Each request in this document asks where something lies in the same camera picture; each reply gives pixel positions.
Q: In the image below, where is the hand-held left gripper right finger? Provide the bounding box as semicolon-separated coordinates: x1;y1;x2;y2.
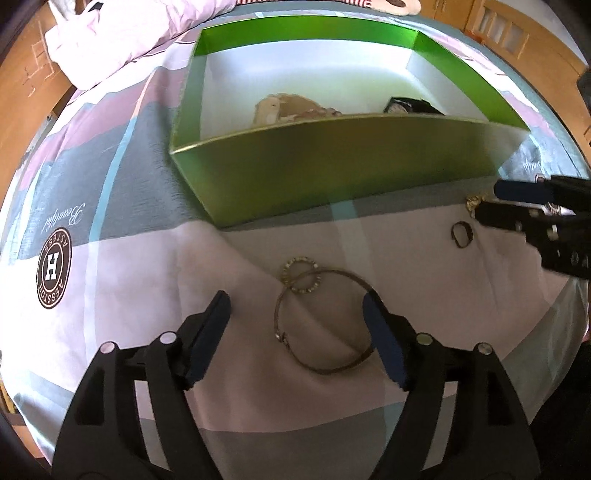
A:
362;292;541;480

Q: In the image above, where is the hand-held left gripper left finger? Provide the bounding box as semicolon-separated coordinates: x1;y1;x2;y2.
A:
53;291;230;480

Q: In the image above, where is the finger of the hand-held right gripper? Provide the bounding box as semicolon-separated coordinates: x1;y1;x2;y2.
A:
493;174;591;217
475;202;591;278

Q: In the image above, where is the silver bangle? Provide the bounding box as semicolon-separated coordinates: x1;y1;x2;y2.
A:
274;270;378;375

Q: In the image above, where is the small crystal ring bracelet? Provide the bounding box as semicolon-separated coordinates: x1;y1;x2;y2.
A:
280;257;325;295

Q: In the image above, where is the black wristwatch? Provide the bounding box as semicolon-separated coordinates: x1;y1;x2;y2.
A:
382;96;447;116

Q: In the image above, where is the green cardboard box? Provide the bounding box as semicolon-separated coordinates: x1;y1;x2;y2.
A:
168;13;532;230

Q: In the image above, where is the wooden footboard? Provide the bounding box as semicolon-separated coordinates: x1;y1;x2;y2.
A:
433;0;591;158

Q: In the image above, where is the striped plush toy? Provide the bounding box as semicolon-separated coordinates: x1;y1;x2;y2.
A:
344;0;422;16

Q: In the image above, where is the pink pillow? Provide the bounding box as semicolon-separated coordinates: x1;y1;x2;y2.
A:
45;0;237;91

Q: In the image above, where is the wooden headboard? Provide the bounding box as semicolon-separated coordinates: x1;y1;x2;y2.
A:
0;0;77;185

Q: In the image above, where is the dark finger ring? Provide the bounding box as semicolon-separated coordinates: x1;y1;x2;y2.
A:
450;221;475;248

